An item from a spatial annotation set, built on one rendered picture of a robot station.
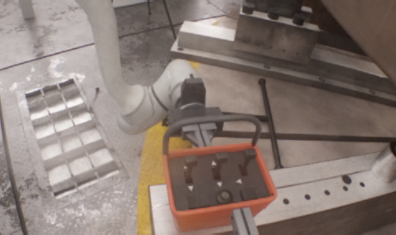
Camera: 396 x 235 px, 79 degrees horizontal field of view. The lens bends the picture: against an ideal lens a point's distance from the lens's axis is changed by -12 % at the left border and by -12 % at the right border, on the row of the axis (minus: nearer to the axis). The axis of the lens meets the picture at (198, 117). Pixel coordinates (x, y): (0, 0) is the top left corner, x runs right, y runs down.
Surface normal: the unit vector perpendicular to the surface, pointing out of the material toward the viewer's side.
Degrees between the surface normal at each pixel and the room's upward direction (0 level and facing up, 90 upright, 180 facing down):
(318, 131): 0
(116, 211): 0
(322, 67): 72
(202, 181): 0
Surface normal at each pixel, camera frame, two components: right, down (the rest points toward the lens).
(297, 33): -0.18, 0.68
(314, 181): 0.11, -0.70
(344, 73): -0.15, 0.43
